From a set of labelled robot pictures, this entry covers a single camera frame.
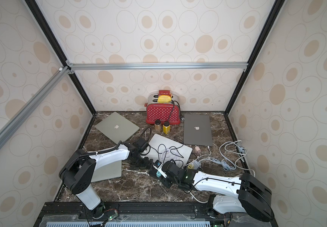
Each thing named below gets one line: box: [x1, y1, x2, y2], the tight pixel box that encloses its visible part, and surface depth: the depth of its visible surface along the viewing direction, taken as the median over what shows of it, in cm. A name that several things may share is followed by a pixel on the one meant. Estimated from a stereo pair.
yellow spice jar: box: [162, 121, 171, 135], surface depth 102 cm
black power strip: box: [148, 159, 173, 189], surface depth 72 cm
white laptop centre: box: [142, 133, 193, 167], surface depth 97 cm
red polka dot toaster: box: [144, 93, 181, 125], surface depth 105 cm
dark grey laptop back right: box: [183, 113, 213, 147], surface depth 111 cm
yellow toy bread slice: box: [157, 94, 172, 103], surface depth 105 cm
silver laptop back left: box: [94, 111, 140, 145], surface depth 112 cm
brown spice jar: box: [154, 119, 163, 133], surface depth 105 cm
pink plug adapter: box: [194, 145, 202, 156], surface depth 96 cm
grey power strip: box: [192, 160, 201, 170], surface depth 88 cm
